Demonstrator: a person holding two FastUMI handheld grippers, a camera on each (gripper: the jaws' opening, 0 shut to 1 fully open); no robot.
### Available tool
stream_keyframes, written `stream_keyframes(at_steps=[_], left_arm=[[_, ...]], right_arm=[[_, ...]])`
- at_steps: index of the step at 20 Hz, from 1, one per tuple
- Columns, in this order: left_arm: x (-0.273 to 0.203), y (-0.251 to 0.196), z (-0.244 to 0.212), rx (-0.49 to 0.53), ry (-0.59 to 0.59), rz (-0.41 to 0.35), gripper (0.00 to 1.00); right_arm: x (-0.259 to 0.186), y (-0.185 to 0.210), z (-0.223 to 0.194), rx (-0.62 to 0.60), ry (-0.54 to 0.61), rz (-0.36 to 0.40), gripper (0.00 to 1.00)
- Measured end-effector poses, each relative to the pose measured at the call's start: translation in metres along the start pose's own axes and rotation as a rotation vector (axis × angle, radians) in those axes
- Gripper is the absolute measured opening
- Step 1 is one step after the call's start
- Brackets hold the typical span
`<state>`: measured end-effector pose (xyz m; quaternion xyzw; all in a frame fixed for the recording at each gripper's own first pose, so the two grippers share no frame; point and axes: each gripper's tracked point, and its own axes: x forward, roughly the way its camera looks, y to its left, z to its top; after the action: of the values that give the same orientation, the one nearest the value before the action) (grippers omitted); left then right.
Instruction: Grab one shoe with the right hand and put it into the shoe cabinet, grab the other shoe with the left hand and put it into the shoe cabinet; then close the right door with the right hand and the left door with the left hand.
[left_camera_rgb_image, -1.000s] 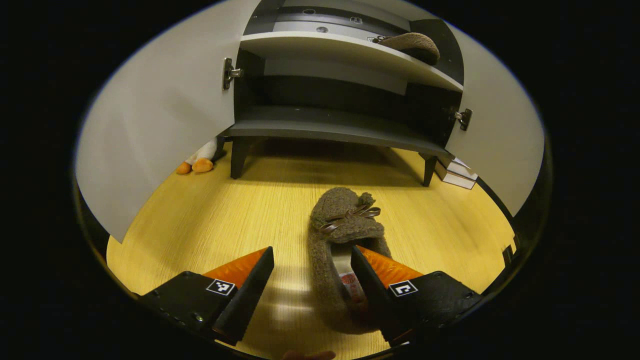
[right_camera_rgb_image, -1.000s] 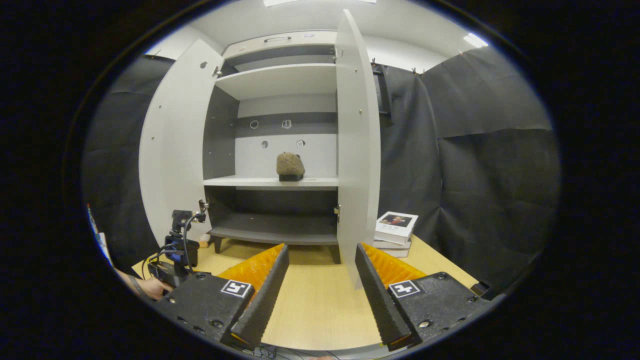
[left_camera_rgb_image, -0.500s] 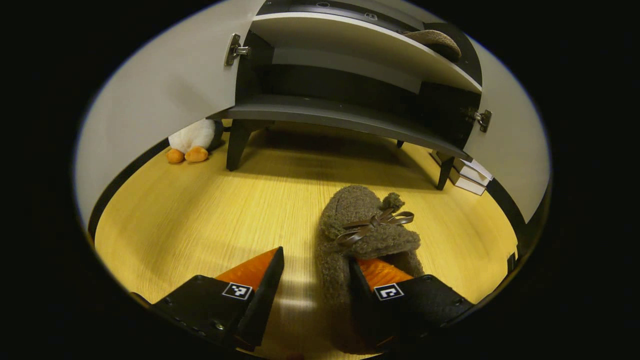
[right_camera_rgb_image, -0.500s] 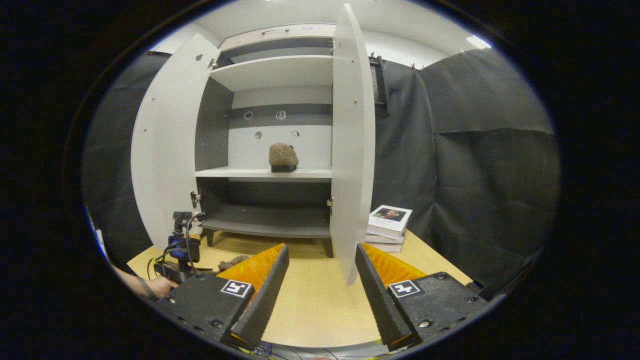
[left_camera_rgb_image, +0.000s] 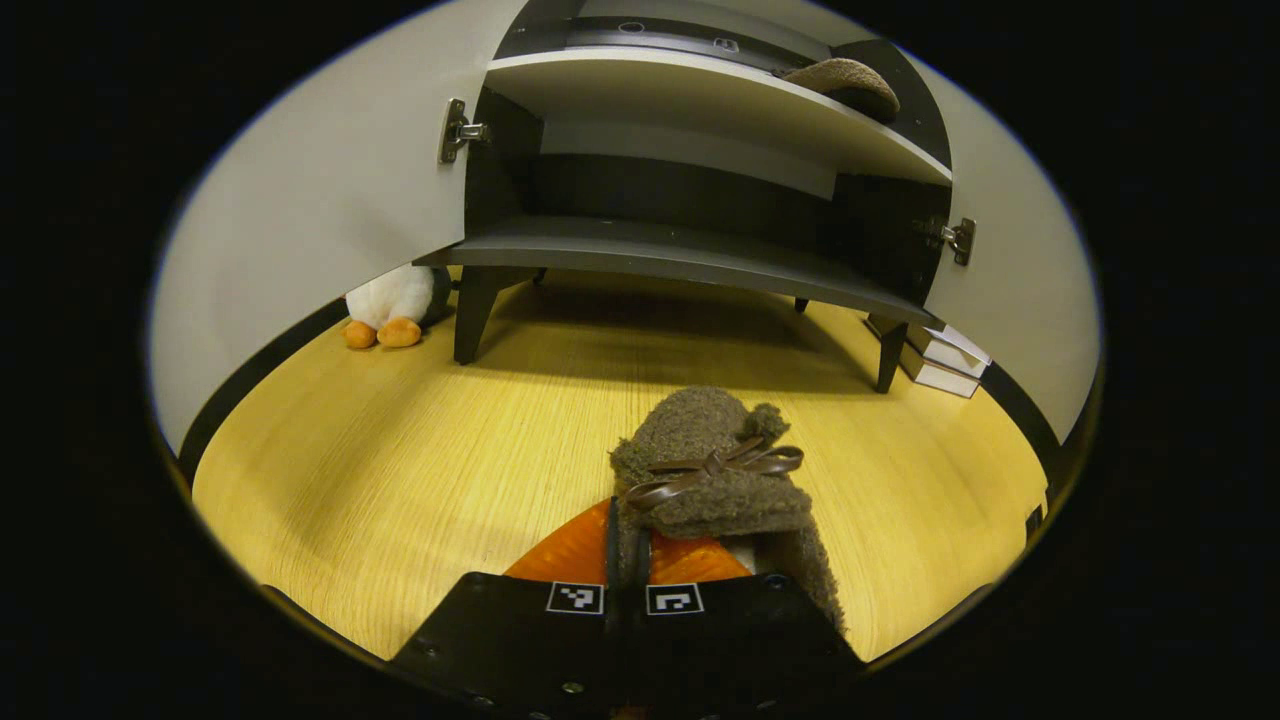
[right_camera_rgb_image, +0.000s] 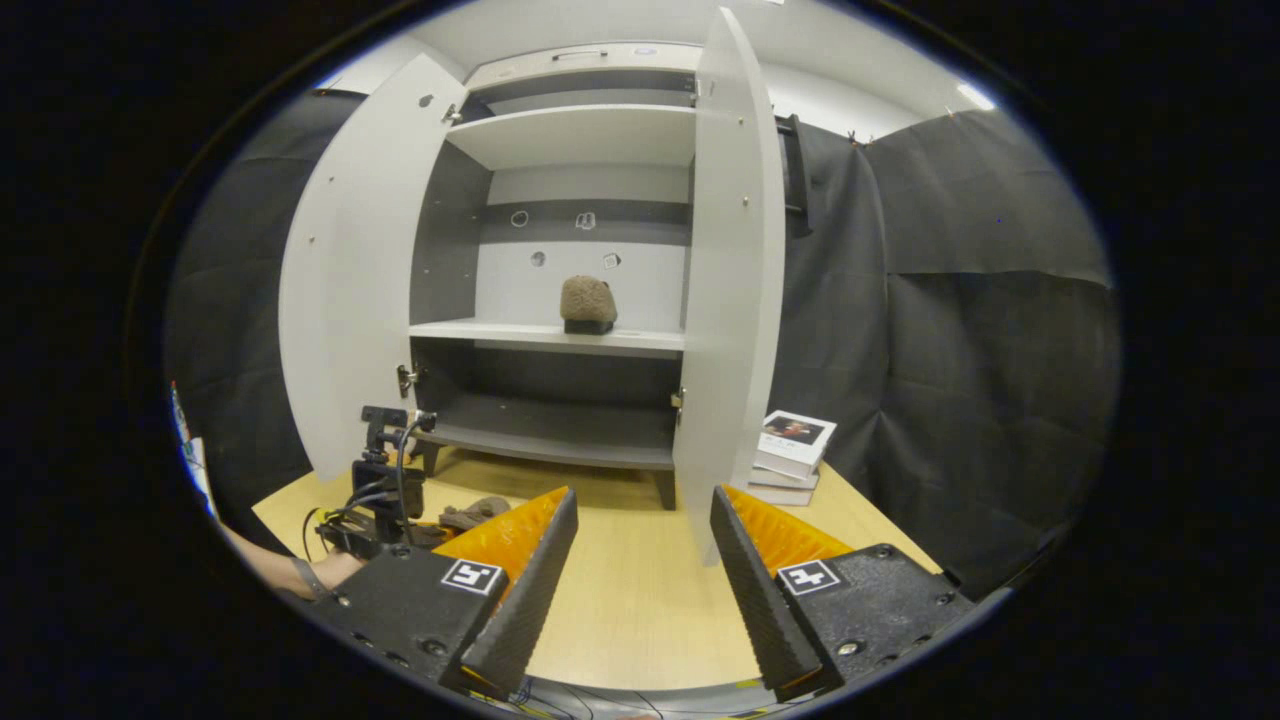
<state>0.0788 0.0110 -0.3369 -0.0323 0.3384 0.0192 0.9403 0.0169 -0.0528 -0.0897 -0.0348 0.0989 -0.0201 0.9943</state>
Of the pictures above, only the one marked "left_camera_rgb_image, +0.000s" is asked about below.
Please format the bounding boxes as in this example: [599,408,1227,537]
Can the white shoe cabinet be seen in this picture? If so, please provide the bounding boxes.
[415,0,956,396]

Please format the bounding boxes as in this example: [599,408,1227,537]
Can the white cabinet door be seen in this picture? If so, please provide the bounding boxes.
[148,0,526,456]
[900,45,1103,446]

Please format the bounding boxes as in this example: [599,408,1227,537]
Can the white plush toy orange feet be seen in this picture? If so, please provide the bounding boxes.
[343,263,453,350]

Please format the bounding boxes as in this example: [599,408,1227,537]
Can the brown fuzzy shoe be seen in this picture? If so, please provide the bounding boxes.
[780,57,901,123]
[610,386,846,633]

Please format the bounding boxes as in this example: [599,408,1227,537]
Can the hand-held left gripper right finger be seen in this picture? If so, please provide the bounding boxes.
[625,530,866,716]

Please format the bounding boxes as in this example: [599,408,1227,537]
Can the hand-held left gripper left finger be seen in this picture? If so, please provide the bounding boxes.
[390,497,626,716]

